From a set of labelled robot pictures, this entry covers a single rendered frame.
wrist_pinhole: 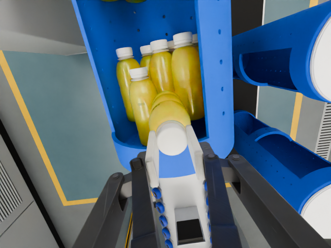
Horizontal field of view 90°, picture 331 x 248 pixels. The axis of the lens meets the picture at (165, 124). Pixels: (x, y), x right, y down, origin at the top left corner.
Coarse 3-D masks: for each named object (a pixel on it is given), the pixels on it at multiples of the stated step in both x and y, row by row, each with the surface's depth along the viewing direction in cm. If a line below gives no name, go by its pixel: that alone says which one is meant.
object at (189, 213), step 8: (184, 208) 72; (192, 208) 71; (176, 216) 69; (184, 216) 68; (192, 216) 67; (176, 224) 65; (184, 224) 63; (192, 224) 62; (200, 224) 63; (176, 232) 62; (184, 232) 60; (192, 232) 59; (200, 232) 59; (184, 240) 58; (192, 240) 58; (200, 240) 58
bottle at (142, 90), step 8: (136, 80) 35; (144, 80) 36; (136, 88) 35; (144, 88) 35; (152, 88) 36; (136, 96) 35; (144, 96) 35; (152, 96) 36; (136, 104) 36; (144, 104) 36; (136, 112) 37; (144, 112) 36; (136, 120) 38; (144, 120) 37; (144, 128) 38; (144, 136) 39; (144, 144) 40
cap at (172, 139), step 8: (160, 128) 21; (168, 128) 20; (176, 128) 20; (160, 136) 20; (168, 136) 20; (176, 136) 20; (184, 136) 20; (160, 144) 20; (168, 144) 20; (176, 144) 20; (184, 144) 20; (168, 152) 21; (176, 152) 21
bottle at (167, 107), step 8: (160, 96) 31; (168, 96) 29; (176, 96) 31; (152, 104) 31; (160, 104) 25; (168, 104) 24; (176, 104) 25; (152, 112) 25; (160, 112) 23; (168, 112) 23; (176, 112) 23; (184, 112) 24; (152, 120) 24; (160, 120) 22; (168, 120) 22; (176, 120) 22; (184, 120) 23; (152, 128) 23; (184, 128) 22
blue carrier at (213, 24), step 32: (96, 0) 37; (160, 0) 43; (192, 0) 40; (224, 0) 24; (96, 32) 36; (128, 32) 44; (160, 32) 46; (192, 32) 43; (224, 32) 25; (96, 64) 34; (224, 64) 27; (224, 96) 28; (128, 128) 47; (224, 128) 30; (128, 160) 32; (160, 160) 28
